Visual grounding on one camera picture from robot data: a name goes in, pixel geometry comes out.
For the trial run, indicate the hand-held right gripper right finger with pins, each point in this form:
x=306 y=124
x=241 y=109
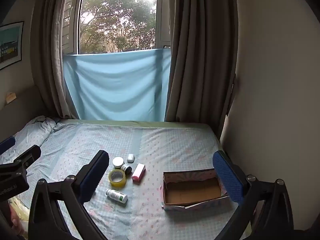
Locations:
x=228 y=177

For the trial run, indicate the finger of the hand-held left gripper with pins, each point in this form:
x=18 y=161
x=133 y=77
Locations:
x=7 y=143
x=30 y=155

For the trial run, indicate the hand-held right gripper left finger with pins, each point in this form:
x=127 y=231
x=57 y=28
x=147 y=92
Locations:
x=93 y=177

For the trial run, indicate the yellow tape roll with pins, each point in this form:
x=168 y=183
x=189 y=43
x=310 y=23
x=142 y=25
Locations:
x=117 y=184

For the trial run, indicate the white bottle green label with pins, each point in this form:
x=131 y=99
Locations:
x=116 y=195

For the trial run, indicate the white lid grey jar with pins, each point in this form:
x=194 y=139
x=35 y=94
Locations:
x=118 y=161

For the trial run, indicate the small dark jar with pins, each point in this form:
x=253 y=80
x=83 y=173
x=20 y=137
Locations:
x=126 y=168

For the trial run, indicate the cardboard box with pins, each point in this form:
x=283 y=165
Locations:
x=195 y=191

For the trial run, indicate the white earbud case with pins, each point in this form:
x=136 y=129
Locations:
x=130 y=157

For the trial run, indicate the small pink carton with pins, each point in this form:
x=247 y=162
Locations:
x=138 y=172

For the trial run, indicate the person's left hand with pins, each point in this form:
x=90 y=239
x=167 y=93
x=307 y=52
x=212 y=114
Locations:
x=15 y=222

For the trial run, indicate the blue checked pillow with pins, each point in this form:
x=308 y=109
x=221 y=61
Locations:
x=32 y=127

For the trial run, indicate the blue checked flowered bedsheet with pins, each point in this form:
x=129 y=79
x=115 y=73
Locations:
x=162 y=142

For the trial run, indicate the light blue hanging cloth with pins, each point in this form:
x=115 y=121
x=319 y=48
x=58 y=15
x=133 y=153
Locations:
x=112 y=85

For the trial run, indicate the grey-brown curtain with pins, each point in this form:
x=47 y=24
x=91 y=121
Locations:
x=200 y=55
x=47 y=55

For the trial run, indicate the grey window shutter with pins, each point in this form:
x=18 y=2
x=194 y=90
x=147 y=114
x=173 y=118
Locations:
x=67 y=17

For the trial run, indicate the window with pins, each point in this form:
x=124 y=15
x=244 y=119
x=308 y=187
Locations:
x=117 y=17

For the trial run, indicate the small beige wall tag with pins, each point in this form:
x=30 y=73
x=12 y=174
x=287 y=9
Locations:
x=10 y=97

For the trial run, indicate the framed wall picture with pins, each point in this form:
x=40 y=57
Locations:
x=10 y=45

